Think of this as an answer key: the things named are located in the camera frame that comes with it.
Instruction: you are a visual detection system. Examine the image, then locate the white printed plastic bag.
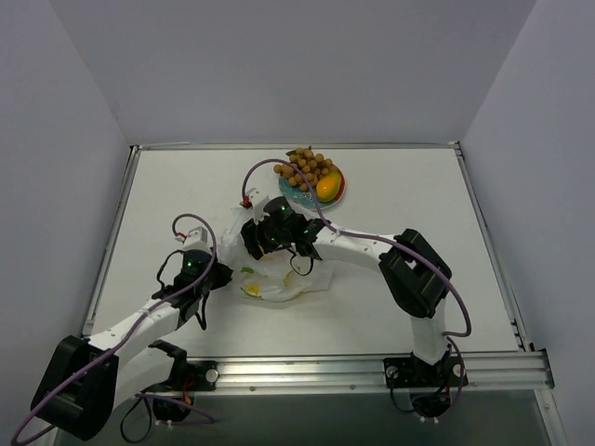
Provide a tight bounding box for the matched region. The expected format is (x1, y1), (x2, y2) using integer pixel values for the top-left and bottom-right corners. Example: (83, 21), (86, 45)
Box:
(218, 207), (336, 303)

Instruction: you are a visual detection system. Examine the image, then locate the fake yellow green mango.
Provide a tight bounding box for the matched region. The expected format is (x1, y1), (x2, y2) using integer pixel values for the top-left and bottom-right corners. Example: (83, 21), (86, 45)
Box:
(316, 170), (344, 203)

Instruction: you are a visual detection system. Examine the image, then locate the fake longan fruit bunch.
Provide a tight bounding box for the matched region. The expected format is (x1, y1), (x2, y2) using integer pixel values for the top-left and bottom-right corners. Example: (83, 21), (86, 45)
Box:
(273, 146), (337, 191)

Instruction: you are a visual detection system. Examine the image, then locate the fake orange fruit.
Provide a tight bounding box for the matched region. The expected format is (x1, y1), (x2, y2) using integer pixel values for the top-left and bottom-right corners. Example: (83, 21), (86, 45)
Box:
(255, 247), (266, 260)

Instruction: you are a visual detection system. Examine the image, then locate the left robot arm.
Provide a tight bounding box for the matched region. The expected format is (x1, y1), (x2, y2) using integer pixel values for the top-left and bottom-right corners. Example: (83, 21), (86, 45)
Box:
(31, 249), (232, 440)

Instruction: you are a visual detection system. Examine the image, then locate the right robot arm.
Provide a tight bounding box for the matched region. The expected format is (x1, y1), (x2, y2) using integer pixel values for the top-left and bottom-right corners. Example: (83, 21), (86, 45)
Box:
(241, 196), (452, 384)

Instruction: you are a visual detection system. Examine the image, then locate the red floral plate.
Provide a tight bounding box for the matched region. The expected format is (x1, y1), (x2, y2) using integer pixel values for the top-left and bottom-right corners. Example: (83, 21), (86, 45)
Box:
(278, 169), (346, 211)

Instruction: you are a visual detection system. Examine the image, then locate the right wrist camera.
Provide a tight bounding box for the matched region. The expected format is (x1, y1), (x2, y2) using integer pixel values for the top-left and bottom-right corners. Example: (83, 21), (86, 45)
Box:
(240, 188), (271, 222)

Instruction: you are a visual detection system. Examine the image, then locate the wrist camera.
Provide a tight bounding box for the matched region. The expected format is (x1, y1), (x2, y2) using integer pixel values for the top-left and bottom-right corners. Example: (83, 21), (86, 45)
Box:
(240, 188), (271, 222)
(174, 227), (210, 252)

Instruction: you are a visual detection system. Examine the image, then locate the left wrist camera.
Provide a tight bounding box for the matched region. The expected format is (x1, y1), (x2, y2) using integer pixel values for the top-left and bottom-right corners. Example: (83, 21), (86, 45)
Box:
(174, 227), (210, 252)

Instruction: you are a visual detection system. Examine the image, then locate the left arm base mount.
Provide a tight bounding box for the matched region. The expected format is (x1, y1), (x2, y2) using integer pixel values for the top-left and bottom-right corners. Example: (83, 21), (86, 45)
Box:
(145, 361), (218, 424)

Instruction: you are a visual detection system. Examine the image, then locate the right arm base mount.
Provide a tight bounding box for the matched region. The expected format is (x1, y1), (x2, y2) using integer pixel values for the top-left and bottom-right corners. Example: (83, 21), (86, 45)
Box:
(383, 352), (469, 424)

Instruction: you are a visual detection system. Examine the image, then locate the aluminium front rail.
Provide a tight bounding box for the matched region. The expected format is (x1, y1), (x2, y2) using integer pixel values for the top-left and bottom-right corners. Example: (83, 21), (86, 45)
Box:
(187, 352), (554, 396)

